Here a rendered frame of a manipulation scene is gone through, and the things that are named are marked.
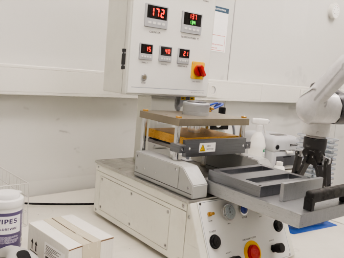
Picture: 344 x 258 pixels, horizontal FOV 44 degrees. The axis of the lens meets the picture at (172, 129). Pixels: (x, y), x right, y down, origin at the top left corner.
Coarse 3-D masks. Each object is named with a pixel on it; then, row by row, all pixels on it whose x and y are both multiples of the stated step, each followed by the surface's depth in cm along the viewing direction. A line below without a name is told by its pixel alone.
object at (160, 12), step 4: (152, 8) 123; (156, 8) 124; (160, 8) 125; (152, 12) 123; (156, 12) 124; (160, 12) 125; (164, 12) 126; (152, 16) 123; (156, 16) 124; (160, 16) 125; (164, 16) 126
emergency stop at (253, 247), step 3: (249, 246) 107; (252, 246) 107; (255, 246) 107; (249, 249) 106; (252, 249) 106; (255, 249) 107; (258, 249) 108; (249, 252) 106; (252, 252) 106; (255, 252) 107; (258, 252) 107; (249, 255) 106; (252, 255) 106; (255, 255) 106; (258, 255) 107
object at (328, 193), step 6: (330, 186) 91; (336, 186) 92; (342, 186) 93; (306, 192) 86; (312, 192) 86; (318, 192) 86; (324, 192) 88; (330, 192) 89; (336, 192) 91; (342, 192) 92; (306, 198) 86; (312, 198) 85; (318, 198) 87; (324, 198) 88; (330, 198) 90; (342, 198) 95; (306, 204) 86; (312, 204) 85; (312, 210) 86
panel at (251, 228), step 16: (208, 208) 103; (240, 208) 109; (208, 224) 101; (224, 224) 104; (240, 224) 108; (256, 224) 111; (272, 224) 115; (208, 240) 100; (224, 240) 103; (240, 240) 106; (256, 240) 110; (272, 240) 113; (208, 256) 98; (224, 256) 101; (272, 256) 111; (288, 256) 115
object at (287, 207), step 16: (208, 192) 104; (224, 192) 99; (240, 192) 96; (288, 192) 92; (304, 192) 96; (256, 208) 92; (272, 208) 89; (288, 208) 86; (320, 208) 88; (336, 208) 92; (288, 224) 86; (304, 224) 85
